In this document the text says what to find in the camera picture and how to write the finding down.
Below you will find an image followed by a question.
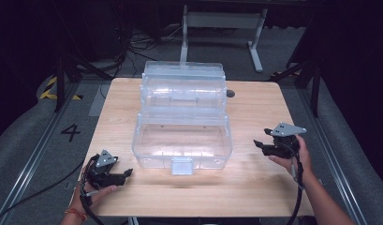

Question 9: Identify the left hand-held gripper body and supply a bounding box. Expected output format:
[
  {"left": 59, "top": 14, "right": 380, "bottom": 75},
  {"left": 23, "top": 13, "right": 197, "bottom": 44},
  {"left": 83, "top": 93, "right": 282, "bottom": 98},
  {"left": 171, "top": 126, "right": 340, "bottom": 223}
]
[{"left": 82, "top": 149, "right": 127, "bottom": 190}]

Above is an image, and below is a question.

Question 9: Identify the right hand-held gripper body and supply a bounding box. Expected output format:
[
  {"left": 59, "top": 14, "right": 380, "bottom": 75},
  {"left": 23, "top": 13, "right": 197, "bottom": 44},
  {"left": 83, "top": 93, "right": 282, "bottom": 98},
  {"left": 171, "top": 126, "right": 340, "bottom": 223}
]
[{"left": 263, "top": 122, "right": 308, "bottom": 159}]

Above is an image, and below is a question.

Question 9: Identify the clear plastic storage box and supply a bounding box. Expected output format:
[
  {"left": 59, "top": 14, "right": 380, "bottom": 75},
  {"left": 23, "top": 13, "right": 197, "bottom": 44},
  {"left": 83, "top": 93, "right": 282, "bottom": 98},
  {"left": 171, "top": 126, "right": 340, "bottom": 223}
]
[{"left": 130, "top": 60, "right": 234, "bottom": 176}]

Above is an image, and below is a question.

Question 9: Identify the person's right hand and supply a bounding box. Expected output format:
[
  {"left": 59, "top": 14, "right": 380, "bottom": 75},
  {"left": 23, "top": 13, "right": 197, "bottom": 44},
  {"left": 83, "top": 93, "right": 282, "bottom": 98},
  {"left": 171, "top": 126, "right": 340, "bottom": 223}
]
[{"left": 267, "top": 134, "right": 315, "bottom": 188}]

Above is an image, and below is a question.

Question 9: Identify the person's left hand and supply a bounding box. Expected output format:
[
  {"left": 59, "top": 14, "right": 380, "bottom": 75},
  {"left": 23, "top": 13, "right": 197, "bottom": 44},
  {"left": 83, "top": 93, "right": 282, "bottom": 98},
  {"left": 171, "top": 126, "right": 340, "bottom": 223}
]
[{"left": 68, "top": 162, "right": 119, "bottom": 217}]

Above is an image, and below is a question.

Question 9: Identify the black metal stand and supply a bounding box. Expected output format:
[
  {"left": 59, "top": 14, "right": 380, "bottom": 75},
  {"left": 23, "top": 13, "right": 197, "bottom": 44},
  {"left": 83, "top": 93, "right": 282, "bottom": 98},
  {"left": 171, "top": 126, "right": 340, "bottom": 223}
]
[
  {"left": 53, "top": 53, "right": 114, "bottom": 113},
  {"left": 269, "top": 55, "right": 322, "bottom": 119}
]

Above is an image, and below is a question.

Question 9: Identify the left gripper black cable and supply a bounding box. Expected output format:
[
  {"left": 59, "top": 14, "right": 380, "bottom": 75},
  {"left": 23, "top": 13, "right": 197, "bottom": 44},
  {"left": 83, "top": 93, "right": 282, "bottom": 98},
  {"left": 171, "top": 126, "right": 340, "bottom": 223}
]
[{"left": 79, "top": 162, "right": 106, "bottom": 225}]

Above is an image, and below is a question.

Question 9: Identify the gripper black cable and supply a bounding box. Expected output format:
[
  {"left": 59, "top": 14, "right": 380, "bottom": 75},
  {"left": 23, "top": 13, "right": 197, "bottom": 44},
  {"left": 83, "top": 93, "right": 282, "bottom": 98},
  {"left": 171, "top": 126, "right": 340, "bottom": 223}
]
[
  {"left": 79, "top": 162, "right": 106, "bottom": 225},
  {"left": 279, "top": 140, "right": 305, "bottom": 225}
]

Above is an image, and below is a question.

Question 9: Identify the aluminium floor rail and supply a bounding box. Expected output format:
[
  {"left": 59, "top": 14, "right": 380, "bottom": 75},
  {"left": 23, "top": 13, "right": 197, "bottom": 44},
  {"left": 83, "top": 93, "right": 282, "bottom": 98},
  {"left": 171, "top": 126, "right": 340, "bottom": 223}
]
[
  {"left": 0, "top": 82, "right": 82, "bottom": 221},
  {"left": 295, "top": 87, "right": 370, "bottom": 225}
]

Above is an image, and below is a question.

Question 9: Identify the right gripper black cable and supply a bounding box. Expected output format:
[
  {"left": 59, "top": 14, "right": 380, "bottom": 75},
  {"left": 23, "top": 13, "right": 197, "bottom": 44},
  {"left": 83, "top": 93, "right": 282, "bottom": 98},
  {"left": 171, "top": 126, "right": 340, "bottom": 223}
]
[{"left": 279, "top": 140, "right": 305, "bottom": 225}]

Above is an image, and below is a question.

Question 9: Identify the red orange bracelet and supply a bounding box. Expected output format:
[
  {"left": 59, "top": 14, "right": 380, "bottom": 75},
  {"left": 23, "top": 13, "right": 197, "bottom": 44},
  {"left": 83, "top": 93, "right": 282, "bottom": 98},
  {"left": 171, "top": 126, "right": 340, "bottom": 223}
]
[{"left": 64, "top": 207, "right": 88, "bottom": 221}]

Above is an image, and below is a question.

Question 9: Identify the black floor cable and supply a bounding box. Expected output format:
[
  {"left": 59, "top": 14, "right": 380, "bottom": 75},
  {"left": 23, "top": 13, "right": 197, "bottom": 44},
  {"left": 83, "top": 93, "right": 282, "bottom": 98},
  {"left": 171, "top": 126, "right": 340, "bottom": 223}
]
[{"left": 0, "top": 158, "right": 86, "bottom": 223}]

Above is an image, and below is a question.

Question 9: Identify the grey metal desk frame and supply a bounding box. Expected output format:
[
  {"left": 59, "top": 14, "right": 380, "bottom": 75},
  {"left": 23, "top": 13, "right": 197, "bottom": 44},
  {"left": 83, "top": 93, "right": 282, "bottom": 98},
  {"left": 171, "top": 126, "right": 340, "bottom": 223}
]
[{"left": 178, "top": 4, "right": 269, "bottom": 74}]

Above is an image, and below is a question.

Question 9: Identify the tangle of black cables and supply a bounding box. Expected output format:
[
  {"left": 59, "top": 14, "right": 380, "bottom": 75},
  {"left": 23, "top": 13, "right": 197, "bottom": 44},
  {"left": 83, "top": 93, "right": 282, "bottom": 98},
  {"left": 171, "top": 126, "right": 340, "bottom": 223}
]
[{"left": 113, "top": 26, "right": 191, "bottom": 80}]

